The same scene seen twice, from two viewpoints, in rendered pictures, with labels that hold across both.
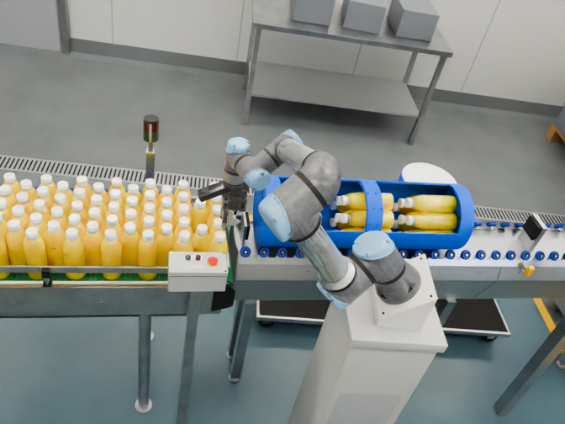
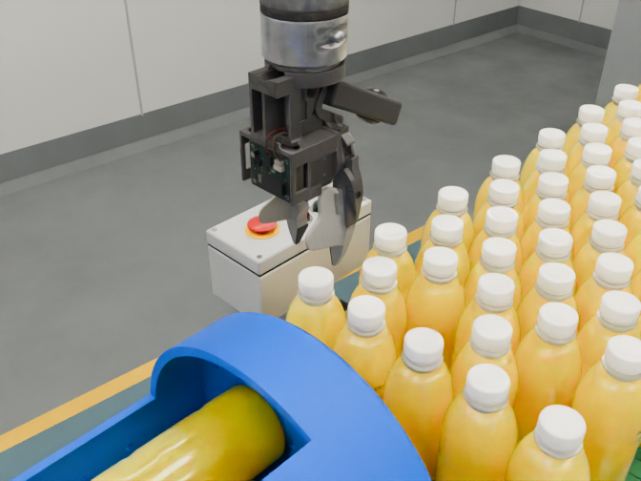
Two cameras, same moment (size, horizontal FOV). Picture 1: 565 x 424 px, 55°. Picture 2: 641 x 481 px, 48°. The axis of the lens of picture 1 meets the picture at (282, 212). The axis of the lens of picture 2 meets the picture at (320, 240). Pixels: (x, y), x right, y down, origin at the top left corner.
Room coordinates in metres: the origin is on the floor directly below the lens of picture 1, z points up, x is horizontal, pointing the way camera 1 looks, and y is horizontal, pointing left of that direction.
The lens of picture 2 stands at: (2.01, -0.09, 1.58)
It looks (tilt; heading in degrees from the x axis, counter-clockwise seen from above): 34 degrees down; 152
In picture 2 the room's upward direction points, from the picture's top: straight up
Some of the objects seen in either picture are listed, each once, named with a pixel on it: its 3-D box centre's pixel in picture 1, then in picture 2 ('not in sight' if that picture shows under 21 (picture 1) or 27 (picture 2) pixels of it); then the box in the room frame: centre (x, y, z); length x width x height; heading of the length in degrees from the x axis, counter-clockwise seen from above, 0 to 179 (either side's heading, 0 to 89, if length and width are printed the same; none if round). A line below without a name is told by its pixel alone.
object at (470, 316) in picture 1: (377, 298); not in sight; (2.30, -0.68, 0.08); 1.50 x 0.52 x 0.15; 101
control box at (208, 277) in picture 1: (197, 271); (292, 245); (1.30, 0.25, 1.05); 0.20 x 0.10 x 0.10; 107
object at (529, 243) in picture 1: (530, 233); not in sight; (2.04, -1.14, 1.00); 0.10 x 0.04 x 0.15; 17
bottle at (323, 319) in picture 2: (217, 256); (316, 353); (1.45, 0.20, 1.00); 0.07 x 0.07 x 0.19
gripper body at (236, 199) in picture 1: (234, 193); (299, 125); (1.47, 0.18, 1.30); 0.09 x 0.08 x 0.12; 107
